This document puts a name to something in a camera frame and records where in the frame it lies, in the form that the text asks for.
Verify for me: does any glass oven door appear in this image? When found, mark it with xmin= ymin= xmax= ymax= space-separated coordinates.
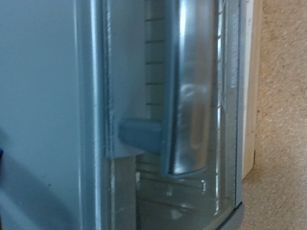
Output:
xmin=104 ymin=0 xmax=247 ymax=230

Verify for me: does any silver toaster oven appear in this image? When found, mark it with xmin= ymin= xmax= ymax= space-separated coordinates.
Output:
xmin=0 ymin=0 xmax=111 ymax=230

